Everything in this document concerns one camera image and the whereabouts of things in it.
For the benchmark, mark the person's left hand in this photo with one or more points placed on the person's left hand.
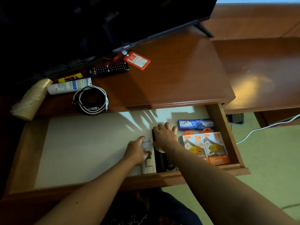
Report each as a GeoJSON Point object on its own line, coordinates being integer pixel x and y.
{"type": "Point", "coordinates": [134, 152]}

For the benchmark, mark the person's right hand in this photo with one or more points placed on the person's right hand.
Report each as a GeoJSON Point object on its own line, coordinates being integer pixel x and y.
{"type": "Point", "coordinates": [165, 138]}

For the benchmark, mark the person's left thumb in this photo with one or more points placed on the person's left thumb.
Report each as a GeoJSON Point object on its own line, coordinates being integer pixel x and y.
{"type": "Point", "coordinates": [140, 141]}

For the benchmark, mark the person's right fingers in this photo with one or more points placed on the person's right fingers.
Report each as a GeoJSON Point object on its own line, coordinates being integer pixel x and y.
{"type": "Point", "coordinates": [166, 127]}

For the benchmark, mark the white remote control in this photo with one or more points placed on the white remote control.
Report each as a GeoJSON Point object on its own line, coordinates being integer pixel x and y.
{"type": "Point", "coordinates": [148, 166]}

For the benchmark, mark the slim black remote control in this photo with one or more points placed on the slim black remote control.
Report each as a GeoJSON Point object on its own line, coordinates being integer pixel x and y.
{"type": "Point", "coordinates": [160, 161]}

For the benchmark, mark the person's left forearm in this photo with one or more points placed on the person's left forearm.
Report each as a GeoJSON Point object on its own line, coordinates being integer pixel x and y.
{"type": "Point", "coordinates": [93, 194]}

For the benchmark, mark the person's right forearm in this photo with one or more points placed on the person's right forearm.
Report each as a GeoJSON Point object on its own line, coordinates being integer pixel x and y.
{"type": "Point", "coordinates": [222, 185]}

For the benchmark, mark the blue soap box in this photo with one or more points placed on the blue soap box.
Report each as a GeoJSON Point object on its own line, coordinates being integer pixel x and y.
{"type": "Point", "coordinates": [196, 124]}

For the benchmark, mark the orange white charger box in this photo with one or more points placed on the orange white charger box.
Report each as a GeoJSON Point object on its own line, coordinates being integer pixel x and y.
{"type": "Point", "coordinates": [194, 145]}
{"type": "Point", "coordinates": [216, 147]}

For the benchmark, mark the small black remote control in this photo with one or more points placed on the small black remote control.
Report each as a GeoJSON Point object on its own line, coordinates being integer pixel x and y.
{"type": "Point", "coordinates": [170, 162]}

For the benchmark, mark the brown wooden desk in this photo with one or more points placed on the brown wooden desk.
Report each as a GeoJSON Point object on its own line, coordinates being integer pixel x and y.
{"type": "Point", "coordinates": [178, 77]}

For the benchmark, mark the white drawer liner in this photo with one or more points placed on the white drawer liner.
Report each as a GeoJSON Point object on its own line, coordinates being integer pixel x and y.
{"type": "Point", "coordinates": [82, 142]}

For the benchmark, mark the wooden desk drawer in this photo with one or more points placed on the wooden desk drawer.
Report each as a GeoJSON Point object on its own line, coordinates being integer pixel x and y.
{"type": "Point", "coordinates": [225, 135]}

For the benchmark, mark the black perforated mat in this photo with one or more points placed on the black perforated mat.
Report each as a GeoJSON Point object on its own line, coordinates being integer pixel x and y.
{"type": "Point", "coordinates": [235, 118]}

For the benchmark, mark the person's dark shorts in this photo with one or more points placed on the person's dark shorts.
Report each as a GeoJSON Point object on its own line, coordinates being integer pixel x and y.
{"type": "Point", "coordinates": [152, 210]}

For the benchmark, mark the orange ID badge holder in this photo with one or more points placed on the orange ID badge holder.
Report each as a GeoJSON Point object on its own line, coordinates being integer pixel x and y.
{"type": "Point", "coordinates": [137, 60]}

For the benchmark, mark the black remote with coloured buttons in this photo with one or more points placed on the black remote with coloured buttons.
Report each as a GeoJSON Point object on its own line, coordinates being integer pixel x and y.
{"type": "Point", "coordinates": [109, 68]}

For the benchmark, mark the white tube with blue label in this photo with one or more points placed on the white tube with blue label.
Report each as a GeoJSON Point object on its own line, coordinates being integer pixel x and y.
{"type": "Point", "coordinates": [69, 86]}

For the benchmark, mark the yellow glue tube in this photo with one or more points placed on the yellow glue tube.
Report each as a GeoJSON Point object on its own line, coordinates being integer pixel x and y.
{"type": "Point", "coordinates": [70, 78]}

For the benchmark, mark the black television stand foot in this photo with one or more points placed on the black television stand foot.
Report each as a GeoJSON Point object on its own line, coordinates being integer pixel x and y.
{"type": "Point", "coordinates": [204, 30]}

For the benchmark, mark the low brown wooden bench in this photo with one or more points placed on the low brown wooden bench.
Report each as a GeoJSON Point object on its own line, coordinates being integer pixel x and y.
{"type": "Point", "coordinates": [260, 74]}

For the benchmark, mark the stack of paper cups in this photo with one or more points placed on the stack of paper cups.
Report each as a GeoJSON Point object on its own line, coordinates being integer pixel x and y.
{"type": "Point", "coordinates": [31, 99]}

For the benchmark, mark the black flat screen television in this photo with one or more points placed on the black flat screen television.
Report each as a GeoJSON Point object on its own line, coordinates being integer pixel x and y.
{"type": "Point", "coordinates": [105, 18]}

